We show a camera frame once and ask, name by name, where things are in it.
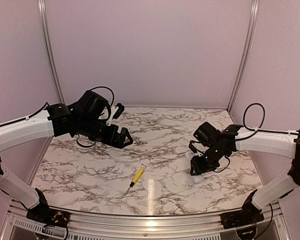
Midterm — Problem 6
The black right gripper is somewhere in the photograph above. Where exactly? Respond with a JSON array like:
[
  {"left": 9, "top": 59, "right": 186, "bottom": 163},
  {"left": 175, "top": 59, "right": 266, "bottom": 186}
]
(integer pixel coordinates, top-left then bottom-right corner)
[{"left": 190, "top": 143, "right": 228, "bottom": 176}]

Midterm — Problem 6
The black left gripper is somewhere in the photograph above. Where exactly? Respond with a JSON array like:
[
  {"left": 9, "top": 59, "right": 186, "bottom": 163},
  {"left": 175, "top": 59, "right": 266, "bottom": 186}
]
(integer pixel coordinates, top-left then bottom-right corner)
[{"left": 77, "top": 115, "right": 134, "bottom": 149}]

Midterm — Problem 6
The white remote control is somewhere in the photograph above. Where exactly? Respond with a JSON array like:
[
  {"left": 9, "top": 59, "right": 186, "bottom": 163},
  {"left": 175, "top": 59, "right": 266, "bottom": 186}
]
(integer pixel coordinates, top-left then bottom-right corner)
[{"left": 185, "top": 151, "right": 204, "bottom": 184}]

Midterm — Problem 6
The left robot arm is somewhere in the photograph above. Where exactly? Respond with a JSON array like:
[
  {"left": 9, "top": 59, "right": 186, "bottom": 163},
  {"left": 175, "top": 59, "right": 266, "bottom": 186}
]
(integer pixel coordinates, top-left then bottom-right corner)
[{"left": 0, "top": 89, "right": 133, "bottom": 223}]

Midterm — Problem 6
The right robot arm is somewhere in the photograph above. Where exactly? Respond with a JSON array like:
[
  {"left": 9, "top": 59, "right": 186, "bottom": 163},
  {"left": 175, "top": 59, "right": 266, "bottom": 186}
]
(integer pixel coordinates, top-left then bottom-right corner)
[{"left": 189, "top": 122, "right": 300, "bottom": 224}]

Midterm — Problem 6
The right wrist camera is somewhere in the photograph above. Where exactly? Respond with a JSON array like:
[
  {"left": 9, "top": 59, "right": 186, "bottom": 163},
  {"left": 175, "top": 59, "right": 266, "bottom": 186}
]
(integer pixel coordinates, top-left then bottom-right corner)
[{"left": 188, "top": 140, "right": 198, "bottom": 154}]

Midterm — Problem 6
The yellow handled screwdriver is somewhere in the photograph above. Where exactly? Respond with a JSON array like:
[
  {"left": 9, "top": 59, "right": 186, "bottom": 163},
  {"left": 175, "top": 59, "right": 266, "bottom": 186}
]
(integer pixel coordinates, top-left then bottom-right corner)
[{"left": 126, "top": 168, "right": 144, "bottom": 193}]

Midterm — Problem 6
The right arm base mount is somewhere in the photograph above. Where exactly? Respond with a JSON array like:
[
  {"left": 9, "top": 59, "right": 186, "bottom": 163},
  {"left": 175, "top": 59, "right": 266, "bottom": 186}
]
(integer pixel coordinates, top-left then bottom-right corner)
[{"left": 220, "top": 209, "right": 265, "bottom": 229}]

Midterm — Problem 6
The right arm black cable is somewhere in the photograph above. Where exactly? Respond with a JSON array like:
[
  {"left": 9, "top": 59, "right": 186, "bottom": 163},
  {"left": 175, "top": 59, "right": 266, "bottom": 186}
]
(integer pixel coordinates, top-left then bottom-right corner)
[{"left": 213, "top": 102, "right": 297, "bottom": 173}]

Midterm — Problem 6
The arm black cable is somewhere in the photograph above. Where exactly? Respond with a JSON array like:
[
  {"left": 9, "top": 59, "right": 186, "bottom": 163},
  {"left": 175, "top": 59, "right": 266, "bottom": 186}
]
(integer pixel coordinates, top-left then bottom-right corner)
[
  {"left": 0, "top": 86, "right": 115, "bottom": 148},
  {"left": 213, "top": 102, "right": 297, "bottom": 173}
]

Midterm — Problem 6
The front aluminium rail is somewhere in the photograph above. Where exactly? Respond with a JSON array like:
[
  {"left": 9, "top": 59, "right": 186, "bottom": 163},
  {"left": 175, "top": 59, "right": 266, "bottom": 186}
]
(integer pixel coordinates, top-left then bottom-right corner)
[{"left": 0, "top": 198, "right": 291, "bottom": 240}]

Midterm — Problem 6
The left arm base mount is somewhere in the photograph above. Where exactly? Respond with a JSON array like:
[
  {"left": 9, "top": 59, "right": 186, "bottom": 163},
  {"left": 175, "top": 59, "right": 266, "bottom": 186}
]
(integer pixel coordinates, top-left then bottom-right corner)
[{"left": 26, "top": 208, "right": 70, "bottom": 228}]

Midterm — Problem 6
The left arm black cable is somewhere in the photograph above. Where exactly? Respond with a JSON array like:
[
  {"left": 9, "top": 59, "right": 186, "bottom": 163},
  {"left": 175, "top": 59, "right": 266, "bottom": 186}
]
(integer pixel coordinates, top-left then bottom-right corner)
[{"left": 0, "top": 86, "right": 115, "bottom": 148}]

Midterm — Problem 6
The left aluminium frame post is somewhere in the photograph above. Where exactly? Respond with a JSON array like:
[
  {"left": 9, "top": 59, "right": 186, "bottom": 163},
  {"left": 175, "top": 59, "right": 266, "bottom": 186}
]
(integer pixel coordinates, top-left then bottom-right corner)
[{"left": 37, "top": 0, "right": 65, "bottom": 104}]

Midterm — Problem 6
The aluminium frame post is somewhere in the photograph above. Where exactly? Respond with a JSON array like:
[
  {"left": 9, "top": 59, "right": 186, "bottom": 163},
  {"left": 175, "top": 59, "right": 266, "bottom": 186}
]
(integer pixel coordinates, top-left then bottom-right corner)
[
  {"left": 226, "top": 0, "right": 260, "bottom": 114},
  {"left": 37, "top": 0, "right": 65, "bottom": 104}
]

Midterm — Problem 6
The right aluminium frame post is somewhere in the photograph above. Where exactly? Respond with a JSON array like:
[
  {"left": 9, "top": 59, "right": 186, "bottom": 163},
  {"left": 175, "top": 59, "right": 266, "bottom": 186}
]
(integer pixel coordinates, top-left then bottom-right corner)
[{"left": 226, "top": 0, "right": 260, "bottom": 114}]

